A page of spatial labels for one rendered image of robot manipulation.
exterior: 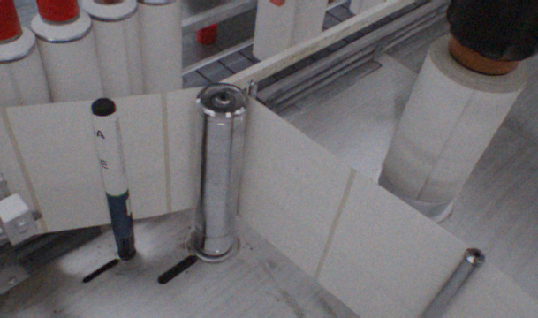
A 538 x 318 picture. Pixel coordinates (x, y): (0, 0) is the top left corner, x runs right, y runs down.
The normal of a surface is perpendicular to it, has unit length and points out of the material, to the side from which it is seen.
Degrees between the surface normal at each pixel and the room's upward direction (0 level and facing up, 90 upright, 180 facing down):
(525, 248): 0
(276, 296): 0
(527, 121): 0
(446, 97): 90
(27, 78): 90
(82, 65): 90
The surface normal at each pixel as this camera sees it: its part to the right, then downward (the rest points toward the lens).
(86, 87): 0.64, 0.60
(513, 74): 0.11, -0.68
